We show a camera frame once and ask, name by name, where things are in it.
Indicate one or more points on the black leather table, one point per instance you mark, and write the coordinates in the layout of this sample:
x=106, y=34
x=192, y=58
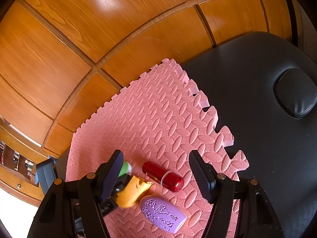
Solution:
x=247, y=104

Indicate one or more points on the wooden shelf with small items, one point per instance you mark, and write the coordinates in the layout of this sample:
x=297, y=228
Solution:
x=14, y=158

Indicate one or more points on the orange plastic clip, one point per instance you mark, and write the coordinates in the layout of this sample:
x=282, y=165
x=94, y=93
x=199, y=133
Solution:
x=133, y=189

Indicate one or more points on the green and white toy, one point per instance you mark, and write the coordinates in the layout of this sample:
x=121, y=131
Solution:
x=126, y=168

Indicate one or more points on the lavender oval case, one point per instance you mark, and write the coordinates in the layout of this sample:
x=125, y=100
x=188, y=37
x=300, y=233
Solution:
x=161, y=213

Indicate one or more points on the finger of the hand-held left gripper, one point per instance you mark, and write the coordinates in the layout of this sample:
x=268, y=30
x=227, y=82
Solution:
x=122, y=183

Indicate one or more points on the red glossy cylinder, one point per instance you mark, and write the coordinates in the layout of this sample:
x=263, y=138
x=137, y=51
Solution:
x=158, y=173

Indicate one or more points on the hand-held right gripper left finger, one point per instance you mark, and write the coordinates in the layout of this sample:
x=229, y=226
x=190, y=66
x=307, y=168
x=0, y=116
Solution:
x=111, y=176

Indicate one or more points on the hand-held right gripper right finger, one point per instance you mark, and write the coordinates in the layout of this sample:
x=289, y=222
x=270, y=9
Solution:
x=203, y=178

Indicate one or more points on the pink foam puzzle mat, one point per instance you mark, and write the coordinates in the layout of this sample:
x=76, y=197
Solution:
x=153, y=119

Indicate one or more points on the wooden panel wardrobe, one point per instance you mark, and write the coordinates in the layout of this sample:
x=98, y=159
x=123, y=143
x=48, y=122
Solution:
x=74, y=42

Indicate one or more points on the dark grey box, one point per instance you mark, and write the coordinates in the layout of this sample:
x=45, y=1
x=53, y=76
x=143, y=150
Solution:
x=47, y=173

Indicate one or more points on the black leather cushion plug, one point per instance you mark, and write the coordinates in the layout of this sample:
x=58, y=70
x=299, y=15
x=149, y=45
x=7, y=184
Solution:
x=294, y=91

